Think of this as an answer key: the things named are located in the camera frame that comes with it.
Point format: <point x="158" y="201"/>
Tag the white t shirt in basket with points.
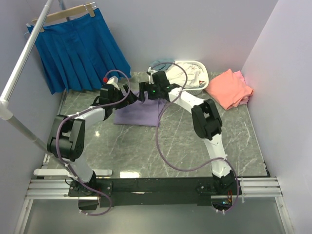
<point x="196" y="77"/>

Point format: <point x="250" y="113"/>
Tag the aluminium frame rail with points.
<point x="52" y="189"/>

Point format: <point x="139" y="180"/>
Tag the white plastic laundry basket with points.
<point x="193" y="91"/>

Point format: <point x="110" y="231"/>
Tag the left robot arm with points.
<point x="67" y="137"/>

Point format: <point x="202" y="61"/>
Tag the blue pleated skirt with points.
<point x="77" y="54"/>

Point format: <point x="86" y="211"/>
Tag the folded orange t shirt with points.
<point x="224" y="89"/>

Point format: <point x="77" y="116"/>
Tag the purple t shirt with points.
<point x="140" y="113"/>

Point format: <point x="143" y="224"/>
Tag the grey blue t shirt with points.
<point x="161" y="64"/>

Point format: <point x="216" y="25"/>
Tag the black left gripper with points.
<point x="125" y="96"/>

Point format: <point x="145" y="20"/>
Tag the wooden clothes hanger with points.
<point x="64" y="14"/>

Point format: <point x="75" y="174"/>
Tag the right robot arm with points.
<point x="207" y="125"/>

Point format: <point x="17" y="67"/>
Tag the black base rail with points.
<point x="153" y="191"/>

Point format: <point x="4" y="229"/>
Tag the folded pink t shirt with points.
<point x="244" y="91"/>

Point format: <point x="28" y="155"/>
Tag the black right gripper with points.
<point x="143" y="90"/>

